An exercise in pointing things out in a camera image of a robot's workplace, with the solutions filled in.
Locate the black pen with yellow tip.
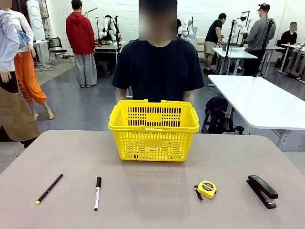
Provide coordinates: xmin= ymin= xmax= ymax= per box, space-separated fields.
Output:
xmin=36 ymin=173 xmax=64 ymax=205

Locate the black stapler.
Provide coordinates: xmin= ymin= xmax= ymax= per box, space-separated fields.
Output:
xmin=246 ymin=174 xmax=279 ymax=210

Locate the person's left forearm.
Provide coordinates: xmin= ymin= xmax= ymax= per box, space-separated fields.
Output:
xmin=183 ymin=90 xmax=195 ymax=106

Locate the person's right forearm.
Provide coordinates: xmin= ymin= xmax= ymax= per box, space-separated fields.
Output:
xmin=115 ymin=87 xmax=127 ymax=104

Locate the yellow plastic shopping basket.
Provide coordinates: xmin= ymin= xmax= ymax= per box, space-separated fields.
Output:
xmin=108 ymin=99 xmax=200 ymax=163

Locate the person in navy t-shirt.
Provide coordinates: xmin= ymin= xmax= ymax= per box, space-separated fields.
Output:
xmin=111 ymin=0 xmax=205 ymax=104

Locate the person in black t-shirt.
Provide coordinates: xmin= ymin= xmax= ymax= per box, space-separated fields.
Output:
xmin=203 ymin=12 xmax=228 ymax=75

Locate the person in red hoodie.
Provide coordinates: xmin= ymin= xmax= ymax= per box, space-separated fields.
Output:
xmin=65 ymin=0 xmax=98 ymax=88

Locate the person in grey sweater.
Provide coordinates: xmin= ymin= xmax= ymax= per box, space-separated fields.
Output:
xmin=243 ymin=2 xmax=277 ymax=77

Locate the person in black jacket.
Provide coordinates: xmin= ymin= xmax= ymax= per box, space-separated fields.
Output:
xmin=276 ymin=21 xmax=299 ymax=68

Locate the black backpack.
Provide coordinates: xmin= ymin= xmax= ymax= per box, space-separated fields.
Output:
xmin=202 ymin=95 xmax=235 ymax=135

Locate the grey plastic stool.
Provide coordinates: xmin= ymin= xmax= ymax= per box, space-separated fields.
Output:
xmin=96 ymin=60 xmax=111 ymax=77

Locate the cluttered background work desk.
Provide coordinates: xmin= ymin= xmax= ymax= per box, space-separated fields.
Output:
xmin=93 ymin=40 xmax=126 ymax=77

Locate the white drawer cabinet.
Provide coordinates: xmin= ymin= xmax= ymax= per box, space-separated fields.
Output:
xmin=196 ymin=36 xmax=207 ymax=60

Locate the yellow tape measure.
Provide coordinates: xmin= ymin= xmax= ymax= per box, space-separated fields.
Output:
xmin=193 ymin=180 xmax=218 ymax=201

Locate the white marker with black cap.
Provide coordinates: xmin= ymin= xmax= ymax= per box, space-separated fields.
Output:
xmin=93 ymin=176 xmax=102 ymax=212

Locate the thin black stand pole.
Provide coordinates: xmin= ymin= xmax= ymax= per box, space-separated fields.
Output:
xmin=224 ymin=20 xmax=235 ymax=73

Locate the small white table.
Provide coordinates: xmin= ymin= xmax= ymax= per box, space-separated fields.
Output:
xmin=211 ymin=46 xmax=258 ymax=76

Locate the large white table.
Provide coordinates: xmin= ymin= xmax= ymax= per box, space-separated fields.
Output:
xmin=207 ymin=74 xmax=305 ymax=152

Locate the black office chair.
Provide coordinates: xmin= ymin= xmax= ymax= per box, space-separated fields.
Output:
xmin=45 ymin=37 xmax=73 ymax=67

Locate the tall black tripod stand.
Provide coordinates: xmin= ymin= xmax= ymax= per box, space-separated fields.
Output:
xmin=253 ymin=18 xmax=275 ymax=78

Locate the white standing air conditioner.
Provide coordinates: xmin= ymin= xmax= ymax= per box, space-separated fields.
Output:
xmin=26 ymin=0 xmax=46 ymax=42

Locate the mannequin with striped shirt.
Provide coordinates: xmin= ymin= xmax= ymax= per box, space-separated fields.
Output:
xmin=0 ymin=0 xmax=41 ymax=149

